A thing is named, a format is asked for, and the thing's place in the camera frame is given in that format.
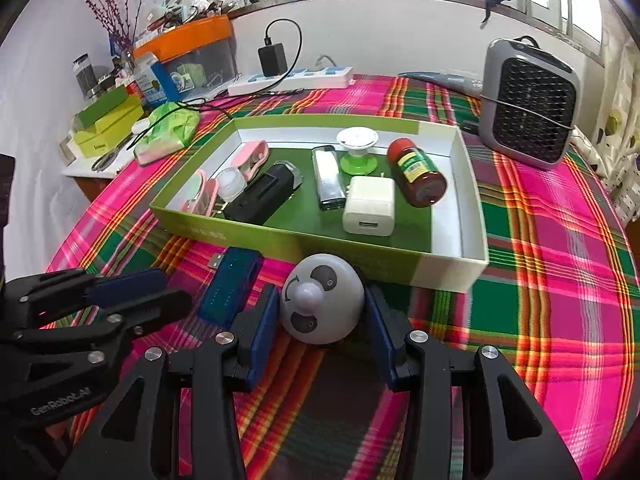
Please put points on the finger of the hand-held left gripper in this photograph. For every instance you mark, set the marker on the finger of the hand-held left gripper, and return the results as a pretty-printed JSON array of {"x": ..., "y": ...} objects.
[
  {"x": 155, "y": 310},
  {"x": 130, "y": 285}
]

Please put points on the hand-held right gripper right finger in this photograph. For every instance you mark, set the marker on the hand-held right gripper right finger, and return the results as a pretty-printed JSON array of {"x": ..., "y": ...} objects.
[{"x": 382, "y": 345}]

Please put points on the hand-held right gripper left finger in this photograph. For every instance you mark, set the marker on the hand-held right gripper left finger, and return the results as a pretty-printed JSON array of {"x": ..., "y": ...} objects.
[{"x": 260, "y": 335}]

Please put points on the blue usb device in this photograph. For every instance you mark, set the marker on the blue usb device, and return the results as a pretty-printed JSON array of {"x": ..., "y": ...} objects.
[{"x": 230, "y": 285}]

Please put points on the white panda timer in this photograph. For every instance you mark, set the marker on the white panda timer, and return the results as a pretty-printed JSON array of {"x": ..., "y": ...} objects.
[{"x": 320, "y": 300}]

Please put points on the green cardboard box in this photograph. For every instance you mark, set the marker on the green cardboard box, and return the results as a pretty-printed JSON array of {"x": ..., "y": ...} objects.
[{"x": 250, "y": 240}]

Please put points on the pink round clip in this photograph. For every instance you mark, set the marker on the pink round clip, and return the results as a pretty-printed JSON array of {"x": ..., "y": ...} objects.
[{"x": 197, "y": 195}]

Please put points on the black battery charger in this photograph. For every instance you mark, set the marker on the black battery charger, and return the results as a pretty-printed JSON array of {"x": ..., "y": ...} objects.
[{"x": 260, "y": 195}]

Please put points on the white usb charger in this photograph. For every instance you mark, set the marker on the white usb charger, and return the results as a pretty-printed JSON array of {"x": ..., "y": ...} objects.
[{"x": 367, "y": 205}]

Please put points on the silver lighter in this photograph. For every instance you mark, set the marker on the silver lighter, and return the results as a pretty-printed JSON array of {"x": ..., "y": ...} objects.
[{"x": 327, "y": 180}]

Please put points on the brown bottle red cap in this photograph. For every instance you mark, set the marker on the brown bottle red cap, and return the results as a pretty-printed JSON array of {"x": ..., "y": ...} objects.
[{"x": 417, "y": 175}]

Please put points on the green white suction knob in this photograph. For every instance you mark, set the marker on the green white suction knob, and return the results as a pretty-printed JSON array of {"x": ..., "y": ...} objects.
[{"x": 357, "y": 162}]

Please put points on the scissors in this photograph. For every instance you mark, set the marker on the scissors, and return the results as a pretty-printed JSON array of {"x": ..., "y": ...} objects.
[{"x": 102, "y": 160}]

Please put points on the yellow cardboard box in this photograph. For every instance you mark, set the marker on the yellow cardboard box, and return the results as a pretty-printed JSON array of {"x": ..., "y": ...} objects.
[{"x": 107, "y": 134}]

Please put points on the small white plastic item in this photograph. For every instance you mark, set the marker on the small white plastic item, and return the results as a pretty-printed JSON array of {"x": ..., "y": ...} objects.
[{"x": 140, "y": 126}]

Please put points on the green plastic bag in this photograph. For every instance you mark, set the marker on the green plastic bag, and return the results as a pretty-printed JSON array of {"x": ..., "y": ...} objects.
[{"x": 167, "y": 130}]

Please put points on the pink green plaid tablecloth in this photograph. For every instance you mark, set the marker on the pink green plaid tablecloth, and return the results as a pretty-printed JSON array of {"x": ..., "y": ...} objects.
[{"x": 540, "y": 285}]

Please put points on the dark green box lid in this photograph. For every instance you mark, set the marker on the dark green box lid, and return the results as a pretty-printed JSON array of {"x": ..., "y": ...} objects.
[{"x": 102, "y": 105}]

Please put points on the blue white carton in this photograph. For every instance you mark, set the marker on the blue white carton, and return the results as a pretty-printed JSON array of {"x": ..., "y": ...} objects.
[{"x": 152, "y": 82}]

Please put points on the glass jar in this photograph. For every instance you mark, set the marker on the glass jar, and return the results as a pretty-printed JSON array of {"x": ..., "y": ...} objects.
[{"x": 85, "y": 77}]

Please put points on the orange lid storage container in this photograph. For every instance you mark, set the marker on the orange lid storage container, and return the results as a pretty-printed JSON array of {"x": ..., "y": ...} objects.
[{"x": 195, "y": 32}]

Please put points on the white power strip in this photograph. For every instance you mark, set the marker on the white power strip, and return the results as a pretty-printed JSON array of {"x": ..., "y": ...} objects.
[{"x": 320, "y": 79}]

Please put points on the black power adapter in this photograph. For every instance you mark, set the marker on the black power adapter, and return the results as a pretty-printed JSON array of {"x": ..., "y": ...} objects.
[{"x": 272, "y": 60}]

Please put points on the grey blue flat tool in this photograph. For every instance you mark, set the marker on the grey blue flat tool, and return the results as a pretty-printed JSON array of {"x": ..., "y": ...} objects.
[{"x": 440, "y": 81}]

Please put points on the purple flower branches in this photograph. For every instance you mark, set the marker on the purple flower branches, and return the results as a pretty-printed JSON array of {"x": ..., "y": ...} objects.
[{"x": 112, "y": 10}]

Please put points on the grey fan heater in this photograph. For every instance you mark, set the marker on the grey fan heater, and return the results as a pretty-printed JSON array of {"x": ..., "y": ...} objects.
[{"x": 530, "y": 105}]

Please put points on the pile of small clutter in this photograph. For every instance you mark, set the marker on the pile of small clutter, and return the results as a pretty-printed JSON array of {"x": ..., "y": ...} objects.
[{"x": 180, "y": 7}]

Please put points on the patterned curtain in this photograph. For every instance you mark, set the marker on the patterned curtain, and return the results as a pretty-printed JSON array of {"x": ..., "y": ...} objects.
[{"x": 617, "y": 135}]

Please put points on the black window hook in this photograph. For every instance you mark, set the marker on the black window hook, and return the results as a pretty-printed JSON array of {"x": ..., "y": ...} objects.
[{"x": 495, "y": 0}]

